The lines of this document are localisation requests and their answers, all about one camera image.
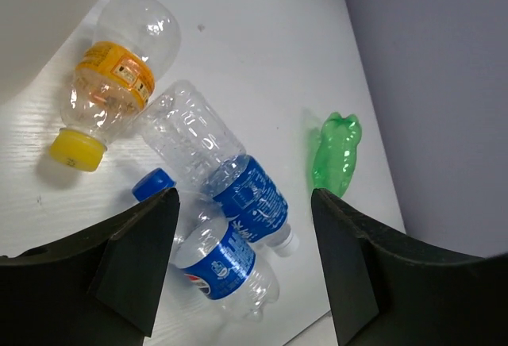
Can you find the blue label bottle white cap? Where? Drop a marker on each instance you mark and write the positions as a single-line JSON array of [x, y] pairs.
[[187, 133]]

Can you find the orange label bottle yellow cap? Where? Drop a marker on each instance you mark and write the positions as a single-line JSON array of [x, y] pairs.
[[134, 44]]

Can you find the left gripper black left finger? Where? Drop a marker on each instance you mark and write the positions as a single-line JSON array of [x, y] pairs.
[[99, 286]]

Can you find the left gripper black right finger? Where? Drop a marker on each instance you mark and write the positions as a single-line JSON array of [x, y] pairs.
[[387, 288]]

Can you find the green plastic bottle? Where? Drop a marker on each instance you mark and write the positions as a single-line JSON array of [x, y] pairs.
[[333, 153]]

